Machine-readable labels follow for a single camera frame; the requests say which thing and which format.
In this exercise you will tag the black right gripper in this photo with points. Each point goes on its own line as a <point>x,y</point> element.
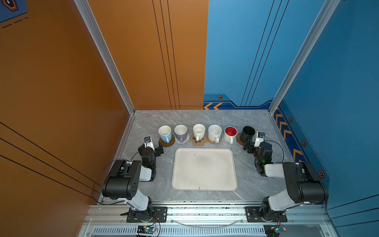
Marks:
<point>251,147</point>

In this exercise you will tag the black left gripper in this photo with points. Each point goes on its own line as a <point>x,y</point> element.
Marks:
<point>158,151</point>

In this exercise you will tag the scratched brown wooden round coaster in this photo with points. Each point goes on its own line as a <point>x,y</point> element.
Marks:
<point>164,144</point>

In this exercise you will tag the black mug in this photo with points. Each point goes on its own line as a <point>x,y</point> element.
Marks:
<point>247,134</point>

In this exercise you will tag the plain brown wooden round coaster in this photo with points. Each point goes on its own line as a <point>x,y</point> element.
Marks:
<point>239,140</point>

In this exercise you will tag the light blue woven coaster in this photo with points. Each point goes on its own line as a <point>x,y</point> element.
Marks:
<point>229,139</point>

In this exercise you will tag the white mug blue handle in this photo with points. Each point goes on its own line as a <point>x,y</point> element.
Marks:
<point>165,133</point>

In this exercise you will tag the red inside white mug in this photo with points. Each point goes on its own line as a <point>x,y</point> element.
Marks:
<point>230,130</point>

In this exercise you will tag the woven rattan round coaster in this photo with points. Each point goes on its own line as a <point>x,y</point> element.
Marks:
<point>214,139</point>

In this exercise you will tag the white mug purple handle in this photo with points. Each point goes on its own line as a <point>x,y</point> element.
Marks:
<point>181,132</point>

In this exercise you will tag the white multicolour rope coaster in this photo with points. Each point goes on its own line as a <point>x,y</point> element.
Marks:
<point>184,141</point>

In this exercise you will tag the white speckled mug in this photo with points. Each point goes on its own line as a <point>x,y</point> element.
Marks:
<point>215,130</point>

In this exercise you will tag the cork paw print coaster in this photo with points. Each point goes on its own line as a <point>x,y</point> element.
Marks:
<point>201,142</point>

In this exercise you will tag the plain white mug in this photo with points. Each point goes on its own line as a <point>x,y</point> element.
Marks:
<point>199,132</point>

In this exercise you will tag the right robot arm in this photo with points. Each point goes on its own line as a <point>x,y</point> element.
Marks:
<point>303,183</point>

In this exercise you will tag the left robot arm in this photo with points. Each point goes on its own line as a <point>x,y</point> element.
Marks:
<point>122,182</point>

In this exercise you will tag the white serving tray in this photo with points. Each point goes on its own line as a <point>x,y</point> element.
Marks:
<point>204,169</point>

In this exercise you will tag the left green circuit board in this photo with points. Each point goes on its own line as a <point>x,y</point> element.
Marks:
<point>146,231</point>

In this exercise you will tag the right circuit board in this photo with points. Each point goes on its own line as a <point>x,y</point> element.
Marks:
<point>274,230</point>

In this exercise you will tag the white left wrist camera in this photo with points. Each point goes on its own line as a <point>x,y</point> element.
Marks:
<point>148,142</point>

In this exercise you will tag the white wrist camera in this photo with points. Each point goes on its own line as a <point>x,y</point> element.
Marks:
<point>148,142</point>
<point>259,139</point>

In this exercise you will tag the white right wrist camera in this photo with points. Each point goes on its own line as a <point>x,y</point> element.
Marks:
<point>259,139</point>

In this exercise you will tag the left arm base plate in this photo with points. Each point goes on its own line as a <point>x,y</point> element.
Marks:
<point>158,214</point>

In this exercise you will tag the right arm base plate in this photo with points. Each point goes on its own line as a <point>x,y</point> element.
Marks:
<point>254,215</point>

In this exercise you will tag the aluminium front rail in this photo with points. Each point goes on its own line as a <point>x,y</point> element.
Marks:
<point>207,219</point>

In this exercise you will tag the aluminium corner post left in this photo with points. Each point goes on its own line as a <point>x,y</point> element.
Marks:
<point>98,38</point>

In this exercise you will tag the aluminium corner post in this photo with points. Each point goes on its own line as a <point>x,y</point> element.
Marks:
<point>98,38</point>
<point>317,28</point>

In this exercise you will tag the aluminium corner post right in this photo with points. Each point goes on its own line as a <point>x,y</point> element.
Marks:
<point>317,28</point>

